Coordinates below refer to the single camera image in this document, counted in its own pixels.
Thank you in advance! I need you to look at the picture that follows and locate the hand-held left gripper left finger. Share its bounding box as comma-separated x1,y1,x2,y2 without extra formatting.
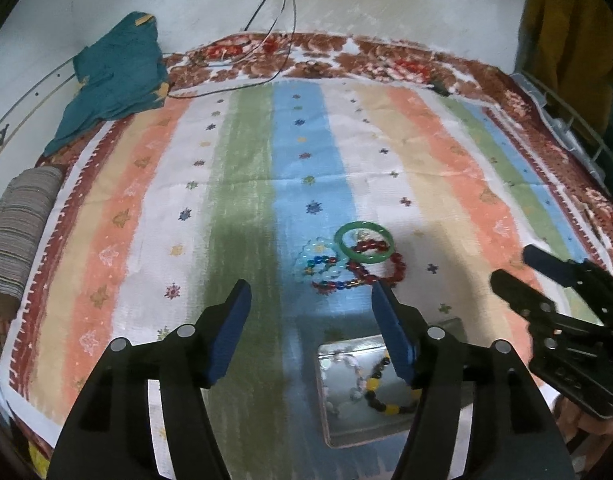
46,279,253,480

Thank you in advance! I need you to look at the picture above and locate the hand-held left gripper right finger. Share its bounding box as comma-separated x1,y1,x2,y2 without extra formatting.
371,280,577,480

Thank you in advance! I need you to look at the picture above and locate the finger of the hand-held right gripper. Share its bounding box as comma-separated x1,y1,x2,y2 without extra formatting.
489,269,562,331
523,244,613,328

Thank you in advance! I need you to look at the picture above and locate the dark red bead bracelet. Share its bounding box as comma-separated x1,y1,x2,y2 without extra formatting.
347,240,407,287

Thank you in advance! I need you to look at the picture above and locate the clear bead bracelet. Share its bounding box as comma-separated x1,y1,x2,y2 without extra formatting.
321,352,373,417

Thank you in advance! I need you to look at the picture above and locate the multicoloured glass bead bracelet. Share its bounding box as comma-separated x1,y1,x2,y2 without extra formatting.
306,255,377,294

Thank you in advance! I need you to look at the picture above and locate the black and yellow bead bracelet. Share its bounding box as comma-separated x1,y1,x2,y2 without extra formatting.
364,355,420,418

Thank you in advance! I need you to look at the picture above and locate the green bangle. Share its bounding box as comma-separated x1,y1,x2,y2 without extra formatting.
335,221,395,264

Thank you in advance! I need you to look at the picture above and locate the rectangular metal tin box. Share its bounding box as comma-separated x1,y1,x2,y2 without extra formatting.
317,317,475,449

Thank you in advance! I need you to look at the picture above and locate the pale blue bead bracelet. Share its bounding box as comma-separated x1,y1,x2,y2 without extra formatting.
294,240,347,281

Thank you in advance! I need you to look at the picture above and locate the grey metal rack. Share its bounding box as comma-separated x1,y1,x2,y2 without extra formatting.
509,67,613,187

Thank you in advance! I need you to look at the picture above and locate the striped pastel mat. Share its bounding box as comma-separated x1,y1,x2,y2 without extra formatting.
0,77,595,480

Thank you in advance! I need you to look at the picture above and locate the striped rolled cloth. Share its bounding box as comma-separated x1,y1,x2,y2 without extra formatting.
0,166,64,313

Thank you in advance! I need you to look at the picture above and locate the mustard hanging garment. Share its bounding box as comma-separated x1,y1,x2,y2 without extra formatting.
525,0,613,82

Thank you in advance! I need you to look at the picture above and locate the teal cloth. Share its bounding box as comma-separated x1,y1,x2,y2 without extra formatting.
44,11,170,158

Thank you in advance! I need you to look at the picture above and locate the long black cable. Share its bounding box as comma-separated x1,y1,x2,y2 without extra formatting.
166,0,298,99

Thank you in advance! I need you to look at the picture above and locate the white cable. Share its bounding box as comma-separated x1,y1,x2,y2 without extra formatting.
206,0,293,68

